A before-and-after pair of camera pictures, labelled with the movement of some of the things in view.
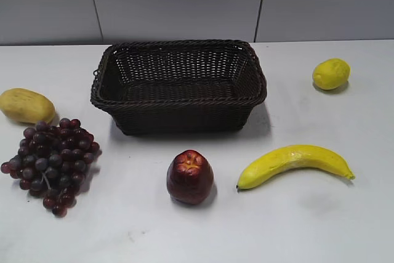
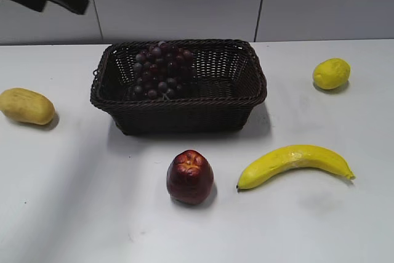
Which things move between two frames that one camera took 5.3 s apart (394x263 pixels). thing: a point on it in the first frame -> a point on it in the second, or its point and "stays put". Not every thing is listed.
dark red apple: x=190 y=178 stays put
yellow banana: x=292 y=157 stays put
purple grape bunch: x=52 y=162 -> x=161 y=71
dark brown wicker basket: x=156 y=86 stays put
